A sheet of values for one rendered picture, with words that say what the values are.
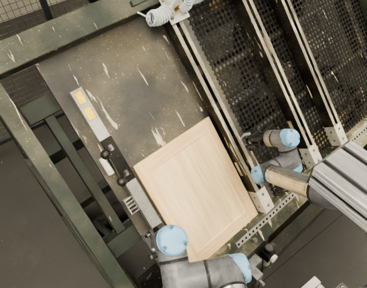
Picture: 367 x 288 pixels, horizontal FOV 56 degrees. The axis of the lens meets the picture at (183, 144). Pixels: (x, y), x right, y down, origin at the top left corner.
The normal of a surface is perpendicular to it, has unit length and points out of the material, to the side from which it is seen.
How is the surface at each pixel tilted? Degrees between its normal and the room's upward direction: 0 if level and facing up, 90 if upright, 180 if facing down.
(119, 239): 50
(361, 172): 0
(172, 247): 28
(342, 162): 0
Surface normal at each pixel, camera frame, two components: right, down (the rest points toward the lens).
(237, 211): 0.46, -0.01
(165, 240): 0.22, -0.31
